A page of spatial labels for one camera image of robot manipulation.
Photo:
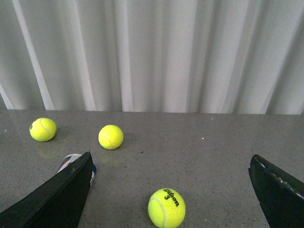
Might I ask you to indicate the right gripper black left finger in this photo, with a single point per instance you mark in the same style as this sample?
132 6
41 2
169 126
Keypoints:
58 203

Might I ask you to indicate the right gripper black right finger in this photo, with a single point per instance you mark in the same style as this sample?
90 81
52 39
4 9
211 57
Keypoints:
281 196

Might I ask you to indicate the clear Wilson tennis ball can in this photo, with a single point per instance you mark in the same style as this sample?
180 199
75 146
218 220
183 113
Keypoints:
70 159

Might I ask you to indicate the far left yellow tennis ball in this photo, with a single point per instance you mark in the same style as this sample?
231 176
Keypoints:
43 129

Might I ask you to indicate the yellow tennis ball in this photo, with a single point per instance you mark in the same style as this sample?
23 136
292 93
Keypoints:
110 137
43 129

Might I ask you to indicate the middle yellow tennis ball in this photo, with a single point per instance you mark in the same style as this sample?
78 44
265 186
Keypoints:
110 137

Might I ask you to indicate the Wilson 3 tennis ball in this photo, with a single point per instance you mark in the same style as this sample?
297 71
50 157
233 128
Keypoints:
166 208

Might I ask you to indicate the white pleated curtain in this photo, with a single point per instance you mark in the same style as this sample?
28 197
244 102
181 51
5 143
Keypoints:
203 56

